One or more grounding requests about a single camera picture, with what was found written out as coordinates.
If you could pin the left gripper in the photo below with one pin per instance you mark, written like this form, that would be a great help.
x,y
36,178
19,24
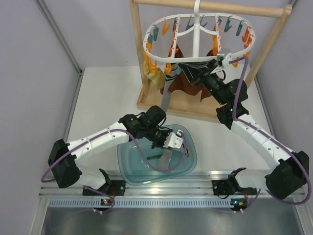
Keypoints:
x,y
160,145

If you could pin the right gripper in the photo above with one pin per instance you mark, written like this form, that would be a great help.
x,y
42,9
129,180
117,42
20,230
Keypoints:
x,y
198,70

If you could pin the yellow sock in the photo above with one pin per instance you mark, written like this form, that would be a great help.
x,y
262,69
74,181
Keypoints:
x,y
158,78
147,70

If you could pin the white round clip hanger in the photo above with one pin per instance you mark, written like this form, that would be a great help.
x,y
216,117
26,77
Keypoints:
x,y
196,34

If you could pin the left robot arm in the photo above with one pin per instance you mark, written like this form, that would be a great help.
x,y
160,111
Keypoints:
x,y
66,158

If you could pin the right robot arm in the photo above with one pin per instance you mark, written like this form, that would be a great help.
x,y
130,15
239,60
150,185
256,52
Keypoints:
x,y
287,170

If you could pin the dark clip in tub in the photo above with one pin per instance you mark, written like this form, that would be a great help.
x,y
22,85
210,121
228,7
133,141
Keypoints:
x,y
154,157

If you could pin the right brown sock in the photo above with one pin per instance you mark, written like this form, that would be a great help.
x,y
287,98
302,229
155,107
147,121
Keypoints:
x,y
204,92

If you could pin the teal plastic tub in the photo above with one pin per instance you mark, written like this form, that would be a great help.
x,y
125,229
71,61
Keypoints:
x,y
136,172

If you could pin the wooden hanging rack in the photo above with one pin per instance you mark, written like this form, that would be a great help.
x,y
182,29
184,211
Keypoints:
x,y
181,103

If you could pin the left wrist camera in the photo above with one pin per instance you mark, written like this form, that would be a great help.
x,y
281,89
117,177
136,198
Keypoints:
x,y
174,140

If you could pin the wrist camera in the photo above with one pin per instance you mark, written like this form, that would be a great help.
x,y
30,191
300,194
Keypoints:
x,y
223,59
174,140

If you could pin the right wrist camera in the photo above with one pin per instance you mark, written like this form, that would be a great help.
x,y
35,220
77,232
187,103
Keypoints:
x,y
223,59

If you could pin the aluminium mounting rail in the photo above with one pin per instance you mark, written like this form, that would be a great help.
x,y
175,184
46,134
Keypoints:
x,y
195,184

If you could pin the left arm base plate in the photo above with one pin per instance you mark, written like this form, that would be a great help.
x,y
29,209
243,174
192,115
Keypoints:
x,y
115,188

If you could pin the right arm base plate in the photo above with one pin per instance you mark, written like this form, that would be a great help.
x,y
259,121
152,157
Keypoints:
x,y
226,187

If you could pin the slotted cable duct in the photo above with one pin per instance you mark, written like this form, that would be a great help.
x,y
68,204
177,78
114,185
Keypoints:
x,y
146,203

